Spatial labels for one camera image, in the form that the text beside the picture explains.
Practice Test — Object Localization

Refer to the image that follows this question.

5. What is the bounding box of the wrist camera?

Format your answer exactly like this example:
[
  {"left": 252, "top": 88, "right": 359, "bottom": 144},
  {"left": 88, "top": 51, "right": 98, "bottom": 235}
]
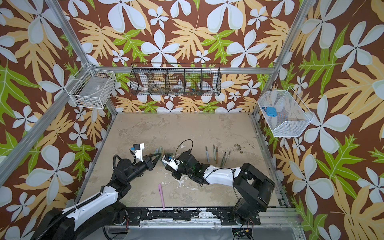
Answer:
[
  {"left": 162, "top": 154, "right": 181, "bottom": 171},
  {"left": 130, "top": 143, "right": 145, "bottom": 164}
]

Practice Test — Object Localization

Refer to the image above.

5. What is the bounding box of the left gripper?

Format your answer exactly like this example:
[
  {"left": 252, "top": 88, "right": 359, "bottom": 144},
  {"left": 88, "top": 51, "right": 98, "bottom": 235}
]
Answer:
[{"left": 125, "top": 151, "right": 161, "bottom": 185}]

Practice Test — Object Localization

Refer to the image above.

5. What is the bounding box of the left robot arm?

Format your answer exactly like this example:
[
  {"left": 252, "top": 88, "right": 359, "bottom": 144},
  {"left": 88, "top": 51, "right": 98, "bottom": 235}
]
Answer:
[{"left": 32, "top": 153, "right": 162, "bottom": 240}]

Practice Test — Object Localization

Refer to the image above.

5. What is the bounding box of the pink pen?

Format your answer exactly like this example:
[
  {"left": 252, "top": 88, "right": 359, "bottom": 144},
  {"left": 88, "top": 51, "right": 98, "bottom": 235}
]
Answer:
[{"left": 158, "top": 184, "right": 166, "bottom": 210}]

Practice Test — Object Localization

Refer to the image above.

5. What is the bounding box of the black wire basket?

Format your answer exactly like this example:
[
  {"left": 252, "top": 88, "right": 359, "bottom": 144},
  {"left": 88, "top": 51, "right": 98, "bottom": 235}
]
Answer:
[{"left": 129, "top": 63, "right": 222, "bottom": 96}]

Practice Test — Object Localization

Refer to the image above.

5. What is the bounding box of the dark green pen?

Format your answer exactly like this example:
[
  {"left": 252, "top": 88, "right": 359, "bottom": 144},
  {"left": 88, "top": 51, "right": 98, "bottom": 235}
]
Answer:
[{"left": 220, "top": 152, "right": 227, "bottom": 168}]

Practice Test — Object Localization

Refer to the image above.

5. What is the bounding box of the white wire basket left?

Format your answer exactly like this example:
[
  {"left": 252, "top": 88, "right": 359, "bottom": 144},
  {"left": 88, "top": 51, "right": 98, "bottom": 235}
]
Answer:
[{"left": 67, "top": 68, "right": 117, "bottom": 109}]

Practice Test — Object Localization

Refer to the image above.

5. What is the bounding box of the blue pen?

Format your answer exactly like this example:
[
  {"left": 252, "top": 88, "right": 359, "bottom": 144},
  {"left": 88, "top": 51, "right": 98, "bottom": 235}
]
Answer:
[{"left": 205, "top": 146, "right": 210, "bottom": 163}]

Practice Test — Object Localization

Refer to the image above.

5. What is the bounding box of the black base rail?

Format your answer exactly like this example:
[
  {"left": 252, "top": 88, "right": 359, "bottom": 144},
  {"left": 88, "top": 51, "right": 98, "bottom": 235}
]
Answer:
[{"left": 112, "top": 207, "right": 261, "bottom": 227}]

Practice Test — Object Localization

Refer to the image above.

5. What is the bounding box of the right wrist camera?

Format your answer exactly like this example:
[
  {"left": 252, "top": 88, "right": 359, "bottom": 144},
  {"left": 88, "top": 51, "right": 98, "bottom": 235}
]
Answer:
[{"left": 162, "top": 154, "right": 181, "bottom": 171}]

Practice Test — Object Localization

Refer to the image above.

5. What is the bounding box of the blue object in basket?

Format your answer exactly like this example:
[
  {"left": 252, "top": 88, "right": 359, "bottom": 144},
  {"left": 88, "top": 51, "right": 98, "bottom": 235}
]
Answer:
[{"left": 264, "top": 107, "right": 278, "bottom": 117}]

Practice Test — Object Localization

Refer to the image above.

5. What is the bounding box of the white wire basket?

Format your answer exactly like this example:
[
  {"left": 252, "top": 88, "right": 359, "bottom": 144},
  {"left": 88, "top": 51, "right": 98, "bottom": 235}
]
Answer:
[
  {"left": 67, "top": 68, "right": 117, "bottom": 109},
  {"left": 258, "top": 88, "right": 315, "bottom": 138}
]

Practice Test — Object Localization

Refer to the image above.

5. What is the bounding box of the white wire basket right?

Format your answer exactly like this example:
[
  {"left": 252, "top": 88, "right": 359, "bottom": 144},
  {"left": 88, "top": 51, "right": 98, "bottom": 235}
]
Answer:
[{"left": 258, "top": 88, "right": 315, "bottom": 138}]

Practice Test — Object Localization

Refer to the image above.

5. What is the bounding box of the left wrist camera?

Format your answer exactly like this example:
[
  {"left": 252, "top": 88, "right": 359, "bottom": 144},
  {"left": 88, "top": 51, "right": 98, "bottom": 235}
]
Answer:
[{"left": 130, "top": 143, "right": 145, "bottom": 164}]

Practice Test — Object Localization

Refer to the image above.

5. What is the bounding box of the light green pen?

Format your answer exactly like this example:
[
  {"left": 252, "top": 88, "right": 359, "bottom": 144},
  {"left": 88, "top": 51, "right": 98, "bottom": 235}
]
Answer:
[{"left": 213, "top": 144, "right": 217, "bottom": 162}]

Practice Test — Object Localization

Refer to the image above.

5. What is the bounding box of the white tape roll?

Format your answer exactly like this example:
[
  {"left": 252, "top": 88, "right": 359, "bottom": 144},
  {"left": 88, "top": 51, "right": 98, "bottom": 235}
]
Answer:
[{"left": 171, "top": 84, "right": 184, "bottom": 93}]

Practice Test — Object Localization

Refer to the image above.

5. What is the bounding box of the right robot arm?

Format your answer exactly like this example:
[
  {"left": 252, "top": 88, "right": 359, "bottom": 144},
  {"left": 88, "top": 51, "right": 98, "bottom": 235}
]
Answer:
[{"left": 162, "top": 150, "right": 275, "bottom": 224}]

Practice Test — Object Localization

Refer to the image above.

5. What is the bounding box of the beige pen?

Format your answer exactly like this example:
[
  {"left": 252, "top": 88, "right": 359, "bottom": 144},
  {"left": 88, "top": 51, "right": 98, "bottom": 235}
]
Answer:
[{"left": 223, "top": 151, "right": 231, "bottom": 166}]

